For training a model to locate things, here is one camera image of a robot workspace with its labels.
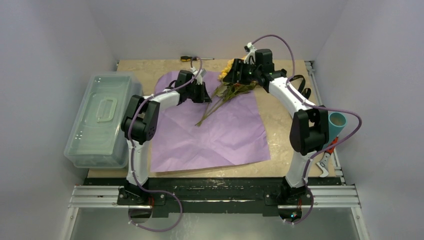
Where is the clear plastic storage box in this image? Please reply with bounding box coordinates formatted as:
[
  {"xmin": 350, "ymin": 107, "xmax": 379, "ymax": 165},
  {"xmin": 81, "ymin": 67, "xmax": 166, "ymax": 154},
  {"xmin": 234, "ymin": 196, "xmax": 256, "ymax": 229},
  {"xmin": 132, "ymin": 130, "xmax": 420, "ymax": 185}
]
[{"xmin": 64, "ymin": 71, "xmax": 143, "ymax": 169}]

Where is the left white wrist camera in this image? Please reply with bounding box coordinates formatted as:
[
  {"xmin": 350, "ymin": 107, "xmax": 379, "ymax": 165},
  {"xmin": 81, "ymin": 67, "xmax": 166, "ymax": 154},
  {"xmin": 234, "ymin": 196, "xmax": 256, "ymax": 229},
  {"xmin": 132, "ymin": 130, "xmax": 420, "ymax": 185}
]
[{"xmin": 190, "ymin": 66, "xmax": 207, "ymax": 85}]

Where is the black aluminium base frame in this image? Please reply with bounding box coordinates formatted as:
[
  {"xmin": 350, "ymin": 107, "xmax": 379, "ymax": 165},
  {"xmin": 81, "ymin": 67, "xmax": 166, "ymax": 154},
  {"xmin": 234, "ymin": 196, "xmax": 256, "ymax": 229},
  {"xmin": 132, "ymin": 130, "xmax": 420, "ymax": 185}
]
[{"xmin": 69, "ymin": 177, "xmax": 361, "ymax": 221}]

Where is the brown rose stem bunch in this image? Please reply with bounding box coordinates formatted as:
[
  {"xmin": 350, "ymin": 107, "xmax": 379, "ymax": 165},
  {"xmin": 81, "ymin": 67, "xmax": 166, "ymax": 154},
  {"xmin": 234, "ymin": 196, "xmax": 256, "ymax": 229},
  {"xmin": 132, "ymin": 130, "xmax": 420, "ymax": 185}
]
[{"xmin": 195, "ymin": 80, "xmax": 258, "ymax": 127}]

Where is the black printed ribbon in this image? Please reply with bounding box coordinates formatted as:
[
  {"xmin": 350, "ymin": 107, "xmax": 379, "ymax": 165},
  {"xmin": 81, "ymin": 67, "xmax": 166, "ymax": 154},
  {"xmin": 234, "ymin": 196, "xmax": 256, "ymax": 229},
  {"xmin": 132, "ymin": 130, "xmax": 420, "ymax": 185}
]
[{"xmin": 289, "ymin": 74, "xmax": 312, "ymax": 100}]

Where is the purple cable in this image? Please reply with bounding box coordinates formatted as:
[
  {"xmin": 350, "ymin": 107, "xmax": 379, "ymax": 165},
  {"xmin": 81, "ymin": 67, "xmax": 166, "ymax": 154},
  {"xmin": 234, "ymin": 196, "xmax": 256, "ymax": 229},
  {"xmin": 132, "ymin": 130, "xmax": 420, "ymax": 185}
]
[
  {"xmin": 127, "ymin": 56, "xmax": 184, "ymax": 232},
  {"xmin": 251, "ymin": 34, "xmax": 363, "ymax": 226}
]

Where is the yellow black screwdriver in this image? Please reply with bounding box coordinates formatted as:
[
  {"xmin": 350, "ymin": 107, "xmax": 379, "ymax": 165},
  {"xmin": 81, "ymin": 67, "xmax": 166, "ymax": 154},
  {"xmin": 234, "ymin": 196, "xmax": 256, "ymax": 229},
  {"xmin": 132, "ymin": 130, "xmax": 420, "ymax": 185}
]
[{"xmin": 179, "ymin": 55, "xmax": 215, "ymax": 62}]

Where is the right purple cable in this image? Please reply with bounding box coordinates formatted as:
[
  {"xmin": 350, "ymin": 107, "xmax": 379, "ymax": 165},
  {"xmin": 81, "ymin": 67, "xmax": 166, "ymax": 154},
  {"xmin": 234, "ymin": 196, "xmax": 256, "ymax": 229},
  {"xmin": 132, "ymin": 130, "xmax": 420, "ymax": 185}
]
[{"xmin": 251, "ymin": 34, "xmax": 363, "ymax": 226}]

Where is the teal vase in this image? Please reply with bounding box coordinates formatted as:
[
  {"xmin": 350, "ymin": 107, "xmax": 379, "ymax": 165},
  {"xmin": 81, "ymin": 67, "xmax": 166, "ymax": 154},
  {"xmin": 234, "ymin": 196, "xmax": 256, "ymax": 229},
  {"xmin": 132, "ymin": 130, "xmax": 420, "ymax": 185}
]
[{"xmin": 328, "ymin": 112, "xmax": 347, "ymax": 144}]

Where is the orange handled cutter tool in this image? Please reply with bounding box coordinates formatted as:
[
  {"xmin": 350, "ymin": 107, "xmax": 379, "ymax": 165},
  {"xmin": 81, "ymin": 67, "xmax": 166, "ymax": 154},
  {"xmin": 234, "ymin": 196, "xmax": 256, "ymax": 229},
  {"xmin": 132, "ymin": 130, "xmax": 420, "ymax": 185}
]
[{"xmin": 316, "ymin": 146, "xmax": 335, "ymax": 178}]

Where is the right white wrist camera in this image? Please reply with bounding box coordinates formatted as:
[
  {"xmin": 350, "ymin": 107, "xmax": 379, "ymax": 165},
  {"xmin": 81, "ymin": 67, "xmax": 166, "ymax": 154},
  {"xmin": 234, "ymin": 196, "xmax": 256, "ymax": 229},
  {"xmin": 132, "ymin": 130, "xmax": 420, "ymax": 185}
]
[{"xmin": 243, "ymin": 42, "xmax": 257, "ymax": 65}]

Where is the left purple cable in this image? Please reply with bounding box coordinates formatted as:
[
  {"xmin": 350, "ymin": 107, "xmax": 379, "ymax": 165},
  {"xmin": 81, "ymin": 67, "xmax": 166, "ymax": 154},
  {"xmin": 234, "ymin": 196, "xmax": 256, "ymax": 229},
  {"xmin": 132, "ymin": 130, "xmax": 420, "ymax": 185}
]
[{"xmin": 127, "ymin": 56, "xmax": 184, "ymax": 232}]

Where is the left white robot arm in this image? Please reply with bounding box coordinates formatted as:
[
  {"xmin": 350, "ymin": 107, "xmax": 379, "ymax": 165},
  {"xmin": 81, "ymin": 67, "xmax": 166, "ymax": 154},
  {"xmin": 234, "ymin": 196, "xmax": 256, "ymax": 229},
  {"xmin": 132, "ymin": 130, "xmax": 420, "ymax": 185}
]
[{"xmin": 120, "ymin": 67, "xmax": 212, "ymax": 205}]

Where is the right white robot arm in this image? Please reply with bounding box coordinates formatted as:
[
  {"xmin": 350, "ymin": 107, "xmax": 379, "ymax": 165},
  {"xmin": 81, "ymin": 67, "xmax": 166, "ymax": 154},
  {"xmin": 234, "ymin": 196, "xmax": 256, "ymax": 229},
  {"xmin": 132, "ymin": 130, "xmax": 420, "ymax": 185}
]
[{"xmin": 222, "ymin": 48, "xmax": 330, "ymax": 204}]

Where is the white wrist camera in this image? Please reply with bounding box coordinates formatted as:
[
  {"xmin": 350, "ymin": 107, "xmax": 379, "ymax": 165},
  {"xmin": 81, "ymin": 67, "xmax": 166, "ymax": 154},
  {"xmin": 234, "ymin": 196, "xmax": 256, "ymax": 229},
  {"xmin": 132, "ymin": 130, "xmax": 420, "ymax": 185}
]
[
  {"xmin": 243, "ymin": 42, "xmax": 257, "ymax": 65},
  {"xmin": 190, "ymin": 66, "xmax": 207, "ymax": 85}
]

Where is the pink wrapping paper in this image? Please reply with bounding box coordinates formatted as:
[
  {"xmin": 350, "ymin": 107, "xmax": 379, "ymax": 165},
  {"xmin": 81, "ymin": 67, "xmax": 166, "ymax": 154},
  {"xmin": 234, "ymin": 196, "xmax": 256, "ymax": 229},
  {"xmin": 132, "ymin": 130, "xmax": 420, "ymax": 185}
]
[{"xmin": 149, "ymin": 71, "xmax": 272, "ymax": 174}]

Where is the yellow rose stem bunch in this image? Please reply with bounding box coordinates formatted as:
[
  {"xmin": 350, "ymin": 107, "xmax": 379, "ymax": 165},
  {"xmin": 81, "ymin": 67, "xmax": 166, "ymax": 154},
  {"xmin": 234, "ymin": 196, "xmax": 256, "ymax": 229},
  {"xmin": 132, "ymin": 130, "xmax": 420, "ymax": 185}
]
[{"xmin": 218, "ymin": 57, "xmax": 246, "ymax": 84}]

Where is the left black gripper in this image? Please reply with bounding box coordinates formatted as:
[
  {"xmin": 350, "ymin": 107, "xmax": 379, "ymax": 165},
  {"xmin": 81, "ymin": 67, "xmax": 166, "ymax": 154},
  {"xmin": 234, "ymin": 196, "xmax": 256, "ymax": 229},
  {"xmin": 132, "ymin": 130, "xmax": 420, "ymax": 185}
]
[{"xmin": 185, "ymin": 81, "xmax": 212, "ymax": 104}]

